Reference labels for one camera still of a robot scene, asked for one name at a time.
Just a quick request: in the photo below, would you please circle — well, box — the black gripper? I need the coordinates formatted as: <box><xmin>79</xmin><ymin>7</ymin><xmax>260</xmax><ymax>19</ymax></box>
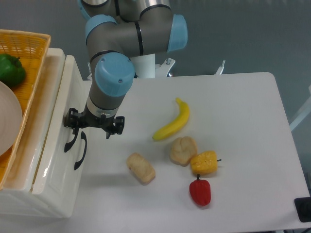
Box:
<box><xmin>64</xmin><ymin>108</ymin><xmax>125</xmax><ymax>140</ymax></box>

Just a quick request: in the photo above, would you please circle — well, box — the black top drawer handle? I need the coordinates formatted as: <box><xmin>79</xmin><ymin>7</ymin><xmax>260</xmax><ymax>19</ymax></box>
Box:
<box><xmin>64</xmin><ymin>127</ymin><xmax>79</xmax><ymax>153</ymax></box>

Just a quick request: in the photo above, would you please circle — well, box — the black drawer handle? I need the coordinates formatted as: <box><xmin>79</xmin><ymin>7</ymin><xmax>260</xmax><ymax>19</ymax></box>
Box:
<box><xmin>74</xmin><ymin>131</ymin><xmax>87</xmax><ymax>170</ymax></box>
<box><xmin>64</xmin><ymin>127</ymin><xmax>79</xmax><ymax>153</ymax></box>

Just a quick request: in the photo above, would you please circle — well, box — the white drawer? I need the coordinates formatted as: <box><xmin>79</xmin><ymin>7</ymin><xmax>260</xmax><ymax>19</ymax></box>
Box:
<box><xmin>4</xmin><ymin>55</ymin><xmax>91</xmax><ymax>197</ymax></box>

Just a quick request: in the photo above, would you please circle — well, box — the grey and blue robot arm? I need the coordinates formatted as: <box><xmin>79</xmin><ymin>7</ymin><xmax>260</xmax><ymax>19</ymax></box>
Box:
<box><xmin>64</xmin><ymin>0</ymin><xmax>188</xmax><ymax>136</ymax></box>

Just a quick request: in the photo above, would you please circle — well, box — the white drawer cabinet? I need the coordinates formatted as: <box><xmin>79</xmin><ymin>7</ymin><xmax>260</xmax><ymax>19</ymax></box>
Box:
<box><xmin>0</xmin><ymin>48</ymin><xmax>92</xmax><ymax>219</ymax></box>

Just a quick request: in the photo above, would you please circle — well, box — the rectangular bread loaf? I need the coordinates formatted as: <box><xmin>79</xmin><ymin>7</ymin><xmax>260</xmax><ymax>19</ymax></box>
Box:
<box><xmin>126</xmin><ymin>153</ymin><xmax>156</xmax><ymax>185</ymax></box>

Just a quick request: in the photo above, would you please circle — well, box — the beige round plate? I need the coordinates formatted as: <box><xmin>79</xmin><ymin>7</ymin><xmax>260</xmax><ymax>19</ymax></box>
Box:
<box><xmin>0</xmin><ymin>82</ymin><xmax>22</xmax><ymax>155</ymax></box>

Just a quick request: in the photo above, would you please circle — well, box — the yellow banana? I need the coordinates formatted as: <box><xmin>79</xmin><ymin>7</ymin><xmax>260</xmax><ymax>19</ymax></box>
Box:
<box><xmin>152</xmin><ymin>98</ymin><xmax>190</xmax><ymax>141</ymax></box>

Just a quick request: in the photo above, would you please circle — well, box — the round bread roll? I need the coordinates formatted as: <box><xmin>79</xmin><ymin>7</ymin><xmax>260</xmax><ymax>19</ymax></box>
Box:
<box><xmin>170</xmin><ymin>136</ymin><xmax>198</xmax><ymax>166</ymax></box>

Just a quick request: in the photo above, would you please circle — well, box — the green bell pepper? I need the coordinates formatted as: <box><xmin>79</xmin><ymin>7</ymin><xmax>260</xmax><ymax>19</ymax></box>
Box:
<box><xmin>0</xmin><ymin>53</ymin><xmax>26</xmax><ymax>87</ymax></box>

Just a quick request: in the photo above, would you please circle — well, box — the orange woven basket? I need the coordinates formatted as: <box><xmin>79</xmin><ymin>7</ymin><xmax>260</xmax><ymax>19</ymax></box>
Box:
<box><xmin>0</xmin><ymin>29</ymin><xmax>51</xmax><ymax>189</ymax></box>

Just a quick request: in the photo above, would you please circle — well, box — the yellow bell pepper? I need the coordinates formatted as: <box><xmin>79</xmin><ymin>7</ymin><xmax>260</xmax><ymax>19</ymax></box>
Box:
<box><xmin>190</xmin><ymin>150</ymin><xmax>221</xmax><ymax>176</ymax></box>

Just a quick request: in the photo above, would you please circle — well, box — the red bell pepper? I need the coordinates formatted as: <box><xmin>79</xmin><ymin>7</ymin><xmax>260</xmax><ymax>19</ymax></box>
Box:
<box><xmin>189</xmin><ymin>174</ymin><xmax>211</xmax><ymax>206</ymax></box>

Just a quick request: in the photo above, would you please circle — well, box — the black device at table edge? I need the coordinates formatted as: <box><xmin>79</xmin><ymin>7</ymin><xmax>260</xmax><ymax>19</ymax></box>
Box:
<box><xmin>294</xmin><ymin>197</ymin><xmax>311</xmax><ymax>222</ymax></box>

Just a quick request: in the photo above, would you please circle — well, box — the black lower drawer handle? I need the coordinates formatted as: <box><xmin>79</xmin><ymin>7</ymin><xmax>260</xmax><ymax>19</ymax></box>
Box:
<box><xmin>74</xmin><ymin>131</ymin><xmax>87</xmax><ymax>170</ymax></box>

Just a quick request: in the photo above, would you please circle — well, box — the white metal frame right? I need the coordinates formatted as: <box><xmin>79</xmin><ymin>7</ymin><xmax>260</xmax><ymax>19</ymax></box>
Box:
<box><xmin>289</xmin><ymin>96</ymin><xmax>311</xmax><ymax>132</ymax></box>

